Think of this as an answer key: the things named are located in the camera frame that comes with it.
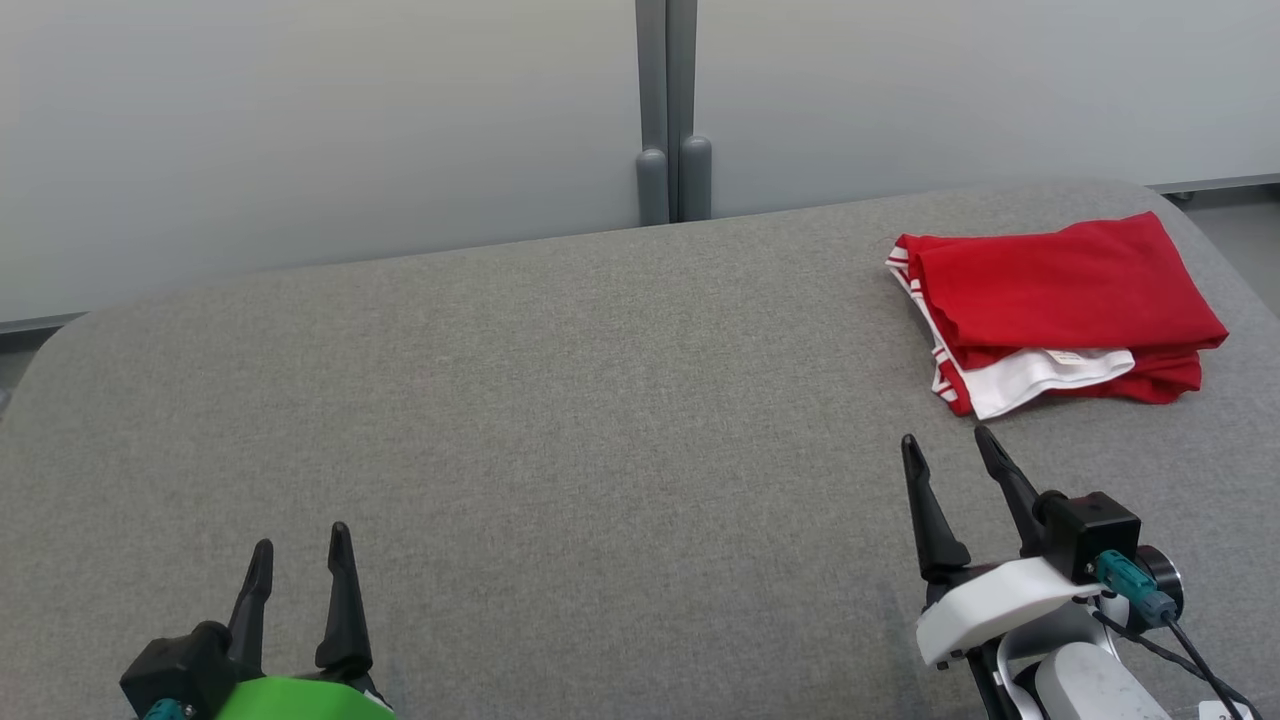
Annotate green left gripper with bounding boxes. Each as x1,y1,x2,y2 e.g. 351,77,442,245
210,522,397,720

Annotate red Bulls basketball shorts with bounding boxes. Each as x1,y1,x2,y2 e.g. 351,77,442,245
1040,348,1204,407

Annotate grey fabric sofa cushion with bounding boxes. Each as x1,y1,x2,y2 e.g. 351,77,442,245
0,180,1280,720

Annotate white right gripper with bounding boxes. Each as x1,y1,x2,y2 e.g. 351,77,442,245
900,426,1102,670

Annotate teal right cable connector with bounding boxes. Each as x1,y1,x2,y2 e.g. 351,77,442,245
1094,549,1180,629

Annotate grey rounded post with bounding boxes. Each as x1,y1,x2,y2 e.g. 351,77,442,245
636,148,671,228
678,136,713,224

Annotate red number 23 basketball jersey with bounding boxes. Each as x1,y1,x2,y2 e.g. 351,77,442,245
885,212,1230,420

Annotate grey partition column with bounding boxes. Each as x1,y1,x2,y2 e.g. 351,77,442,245
636,0,699,223

